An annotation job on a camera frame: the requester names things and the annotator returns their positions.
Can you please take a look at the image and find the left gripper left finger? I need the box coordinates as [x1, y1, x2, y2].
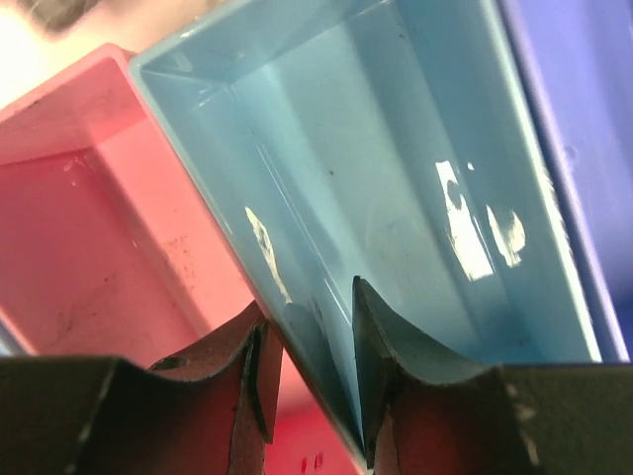
[1, 304, 283, 474]

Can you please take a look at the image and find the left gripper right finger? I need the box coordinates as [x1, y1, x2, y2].
[352, 277, 632, 474]

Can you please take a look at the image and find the pink drawer box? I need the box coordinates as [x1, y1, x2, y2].
[1, 45, 357, 474]

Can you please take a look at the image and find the teal blue drawer box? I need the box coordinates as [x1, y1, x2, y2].
[130, 1, 602, 456]

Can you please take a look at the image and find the purple drawer box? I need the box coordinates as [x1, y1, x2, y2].
[499, 1, 632, 361]

